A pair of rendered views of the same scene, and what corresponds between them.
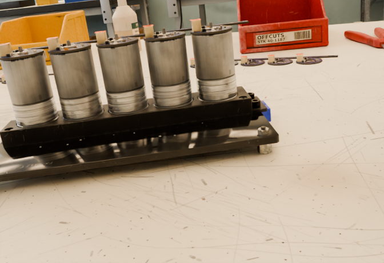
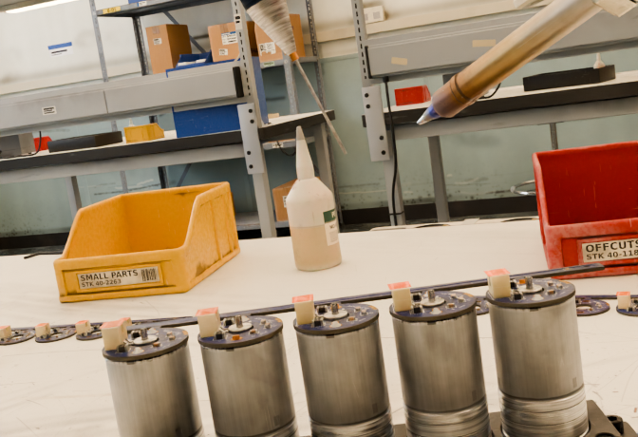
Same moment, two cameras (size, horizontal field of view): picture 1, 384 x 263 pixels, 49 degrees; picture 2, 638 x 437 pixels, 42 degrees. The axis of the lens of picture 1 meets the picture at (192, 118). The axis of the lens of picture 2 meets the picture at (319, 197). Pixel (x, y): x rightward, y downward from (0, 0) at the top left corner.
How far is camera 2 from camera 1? 4 cm
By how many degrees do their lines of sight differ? 12
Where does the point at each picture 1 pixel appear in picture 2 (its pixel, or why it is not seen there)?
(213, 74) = (539, 388)
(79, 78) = (260, 395)
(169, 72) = (445, 385)
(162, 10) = (355, 143)
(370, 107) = not seen: outside the picture
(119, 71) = (341, 383)
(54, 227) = not seen: outside the picture
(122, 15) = (306, 198)
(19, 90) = (140, 421)
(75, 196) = not seen: outside the picture
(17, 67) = (139, 375)
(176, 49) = (461, 337)
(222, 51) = (557, 341)
